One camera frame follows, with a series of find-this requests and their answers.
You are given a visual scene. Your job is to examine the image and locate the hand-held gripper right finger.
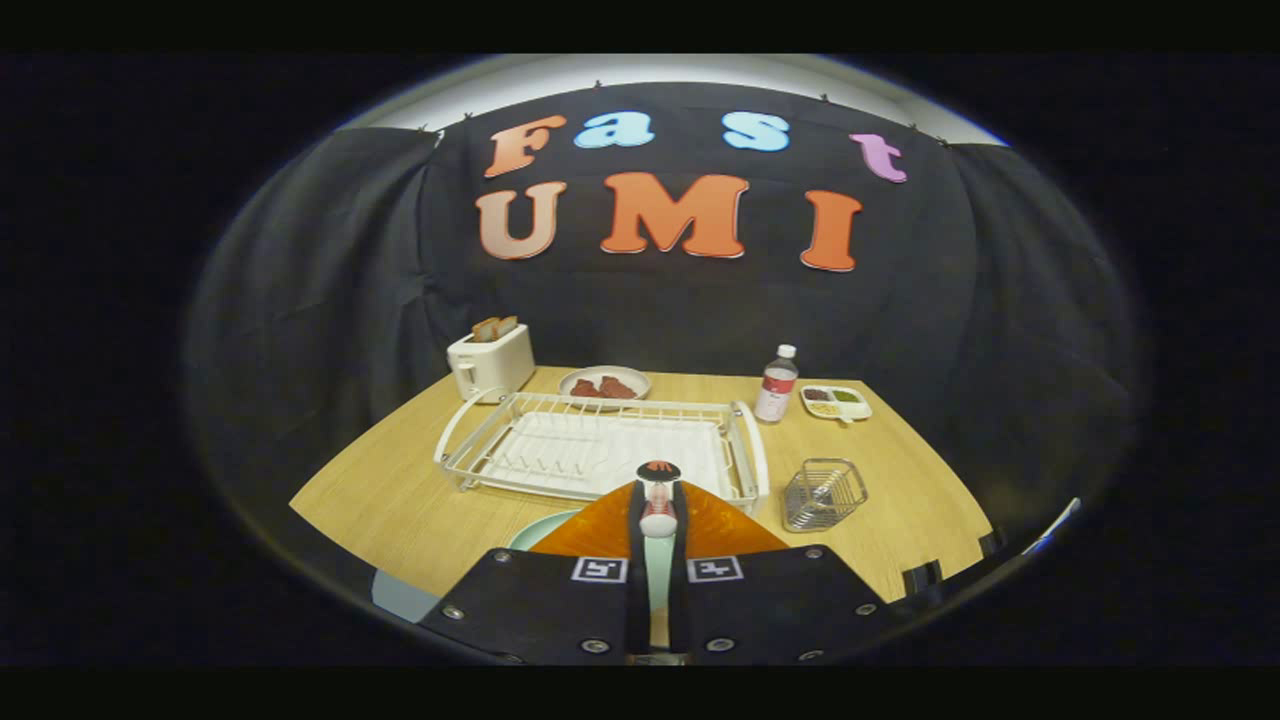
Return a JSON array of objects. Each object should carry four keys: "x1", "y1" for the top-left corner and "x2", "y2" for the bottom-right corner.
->
[{"x1": 668, "y1": 480, "x2": 906, "y2": 666}]

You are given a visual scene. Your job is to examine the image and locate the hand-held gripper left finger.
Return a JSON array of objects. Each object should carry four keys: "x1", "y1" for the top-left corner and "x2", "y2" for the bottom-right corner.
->
[{"x1": 418, "y1": 480, "x2": 651, "y2": 666}]

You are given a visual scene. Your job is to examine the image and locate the pale green plate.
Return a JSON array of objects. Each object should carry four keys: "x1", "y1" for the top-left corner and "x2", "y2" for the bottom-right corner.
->
[{"x1": 508, "y1": 508, "x2": 676, "y2": 649}]

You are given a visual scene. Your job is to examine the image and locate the metal wire basket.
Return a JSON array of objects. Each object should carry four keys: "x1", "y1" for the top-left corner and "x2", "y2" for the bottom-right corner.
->
[{"x1": 780, "y1": 457, "x2": 869, "y2": 533}]

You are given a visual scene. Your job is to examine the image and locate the small spoon with figure handle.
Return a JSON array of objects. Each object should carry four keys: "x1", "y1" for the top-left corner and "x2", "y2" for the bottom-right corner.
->
[{"x1": 637, "y1": 460, "x2": 683, "y2": 541}]

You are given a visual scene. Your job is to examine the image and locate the white wire dish rack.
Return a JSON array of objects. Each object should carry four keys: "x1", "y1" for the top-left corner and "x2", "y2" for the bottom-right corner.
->
[{"x1": 433, "y1": 388, "x2": 771, "y2": 516}]

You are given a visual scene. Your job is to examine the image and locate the white divided spice dish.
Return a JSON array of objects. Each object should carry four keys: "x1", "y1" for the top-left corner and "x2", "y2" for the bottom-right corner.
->
[{"x1": 799, "y1": 384, "x2": 873, "y2": 423}]

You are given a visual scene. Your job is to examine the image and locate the beige plate with meat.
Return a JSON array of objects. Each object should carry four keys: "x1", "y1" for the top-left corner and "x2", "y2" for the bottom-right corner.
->
[{"x1": 557, "y1": 365, "x2": 653, "y2": 403}]

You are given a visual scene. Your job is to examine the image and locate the pale blue object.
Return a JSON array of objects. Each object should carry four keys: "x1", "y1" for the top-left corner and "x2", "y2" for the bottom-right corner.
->
[{"x1": 371, "y1": 568, "x2": 441, "y2": 624}]

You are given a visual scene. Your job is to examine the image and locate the clear water bottle red label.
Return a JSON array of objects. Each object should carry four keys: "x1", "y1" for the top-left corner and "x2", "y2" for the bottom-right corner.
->
[{"x1": 753, "y1": 344, "x2": 800, "y2": 424}]

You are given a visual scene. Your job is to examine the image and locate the white toaster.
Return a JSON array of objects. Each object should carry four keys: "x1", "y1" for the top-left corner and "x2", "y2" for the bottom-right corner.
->
[{"x1": 446, "y1": 323, "x2": 537, "y2": 404}]

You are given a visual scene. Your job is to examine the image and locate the black backdrop cloth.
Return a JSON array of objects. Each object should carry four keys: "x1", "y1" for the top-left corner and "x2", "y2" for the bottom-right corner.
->
[{"x1": 185, "y1": 82, "x2": 1141, "y2": 561}]

